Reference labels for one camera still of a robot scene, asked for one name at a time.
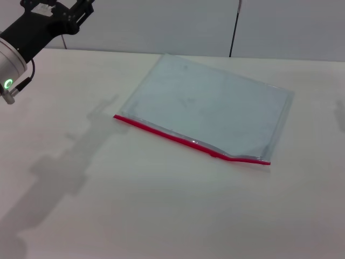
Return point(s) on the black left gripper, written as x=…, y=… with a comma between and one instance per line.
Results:
x=32, y=29

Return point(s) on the transparent document bag red zipper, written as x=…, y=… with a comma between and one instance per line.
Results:
x=210, y=108

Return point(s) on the black pole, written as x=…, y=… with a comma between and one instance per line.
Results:
x=235, y=29

